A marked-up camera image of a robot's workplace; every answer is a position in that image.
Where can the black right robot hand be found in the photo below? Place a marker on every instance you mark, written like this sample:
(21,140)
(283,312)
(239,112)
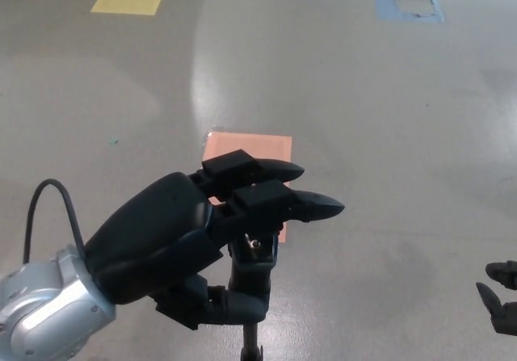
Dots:
(505,308)

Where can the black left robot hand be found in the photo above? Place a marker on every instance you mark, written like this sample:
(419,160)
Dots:
(157,223)

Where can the orange rectangular floor marking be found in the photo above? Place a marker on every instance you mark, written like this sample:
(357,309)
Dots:
(258,145)

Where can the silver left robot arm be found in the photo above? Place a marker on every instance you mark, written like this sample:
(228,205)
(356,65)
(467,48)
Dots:
(44,308)

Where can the small green scrap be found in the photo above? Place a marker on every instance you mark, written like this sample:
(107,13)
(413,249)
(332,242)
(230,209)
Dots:
(114,140)

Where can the black phone stand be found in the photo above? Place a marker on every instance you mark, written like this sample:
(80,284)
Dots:
(250,272)

